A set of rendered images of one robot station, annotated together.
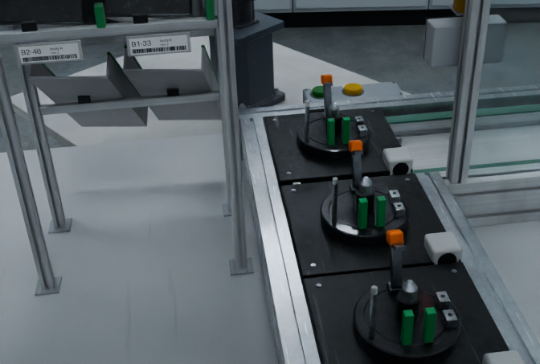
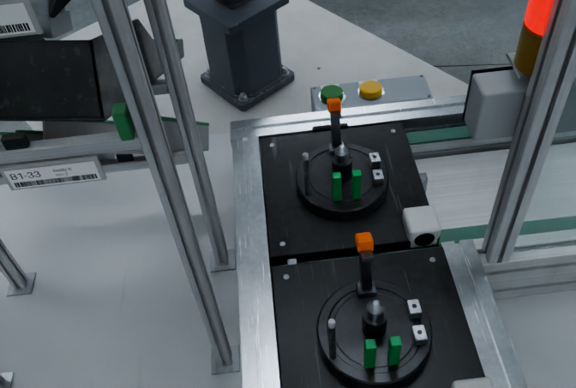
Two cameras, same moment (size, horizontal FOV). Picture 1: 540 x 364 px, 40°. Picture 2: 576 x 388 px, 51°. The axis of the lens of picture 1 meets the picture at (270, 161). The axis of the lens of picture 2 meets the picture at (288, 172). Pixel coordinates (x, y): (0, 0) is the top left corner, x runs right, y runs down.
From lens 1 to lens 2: 61 cm
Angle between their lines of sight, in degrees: 16
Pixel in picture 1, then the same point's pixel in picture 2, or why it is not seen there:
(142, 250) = (111, 327)
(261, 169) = (251, 227)
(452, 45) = (507, 115)
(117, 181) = (93, 210)
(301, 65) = (316, 25)
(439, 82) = not seen: outside the picture
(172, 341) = not seen: outside the picture
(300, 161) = (297, 221)
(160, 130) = not seen: hidden behind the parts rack
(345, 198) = (349, 304)
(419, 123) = (450, 142)
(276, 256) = not seen: outside the picture
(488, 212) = (532, 284)
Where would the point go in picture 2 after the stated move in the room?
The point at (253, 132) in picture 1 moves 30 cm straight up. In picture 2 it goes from (246, 161) to (219, 1)
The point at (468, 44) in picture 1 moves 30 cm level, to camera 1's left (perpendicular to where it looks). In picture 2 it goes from (532, 123) to (247, 135)
